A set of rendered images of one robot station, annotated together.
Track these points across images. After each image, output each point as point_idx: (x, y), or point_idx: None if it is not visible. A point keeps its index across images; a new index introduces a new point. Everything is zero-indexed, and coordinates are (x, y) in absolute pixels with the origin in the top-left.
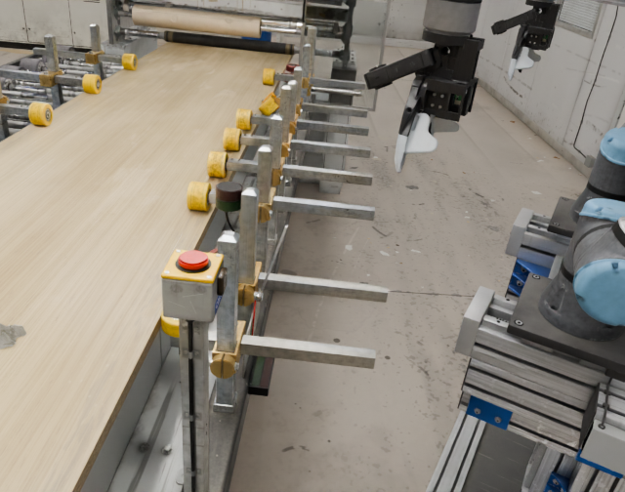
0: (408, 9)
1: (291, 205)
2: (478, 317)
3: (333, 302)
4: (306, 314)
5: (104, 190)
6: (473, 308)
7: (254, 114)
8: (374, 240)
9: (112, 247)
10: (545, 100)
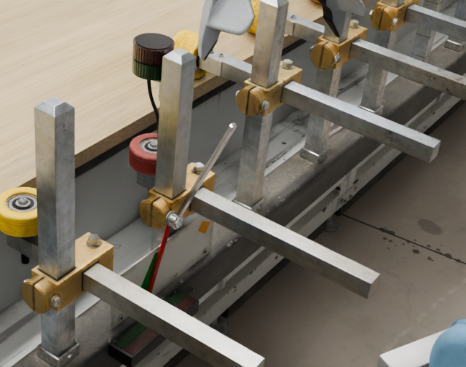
0: None
1: (307, 102)
2: (402, 366)
3: None
4: (417, 298)
5: (89, 17)
6: (410, 350)
7: None
8: None
9: (29, 92)
10: None
